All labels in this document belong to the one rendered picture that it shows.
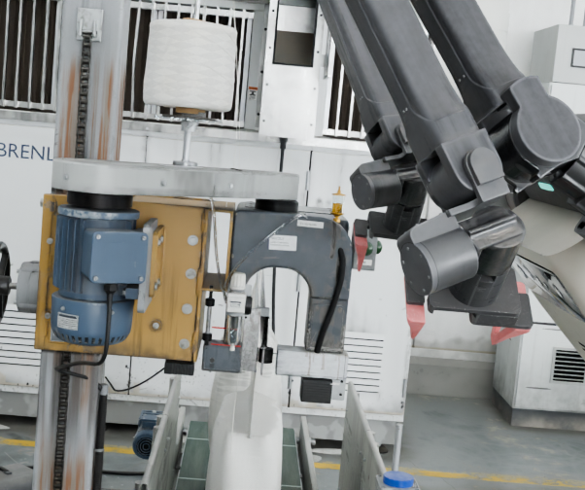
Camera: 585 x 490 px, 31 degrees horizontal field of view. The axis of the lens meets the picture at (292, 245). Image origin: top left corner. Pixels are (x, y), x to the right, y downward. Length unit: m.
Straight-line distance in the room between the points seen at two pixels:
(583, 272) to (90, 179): 0.92
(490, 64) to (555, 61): 4.57
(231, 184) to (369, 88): 0.43
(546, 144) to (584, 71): 4.65
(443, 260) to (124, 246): 0.91
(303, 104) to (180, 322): 2.30
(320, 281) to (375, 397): 2.93
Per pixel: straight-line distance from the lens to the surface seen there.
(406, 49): 1.14
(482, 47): 1.18
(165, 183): 1.94
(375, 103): 1.71
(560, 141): 1.14
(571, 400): 5.96
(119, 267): 1.86
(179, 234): 2.10
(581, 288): 1.36
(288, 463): 3.64
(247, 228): 2.09
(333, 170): 4.83
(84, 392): 2.24
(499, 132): 1.16
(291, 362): 2.14
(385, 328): 4.94
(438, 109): 1.12
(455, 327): 6.34
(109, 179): 1.89
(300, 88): 4.31
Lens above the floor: 1.52
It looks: 7 degrees down
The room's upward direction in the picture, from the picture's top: 5 degrees clockwise
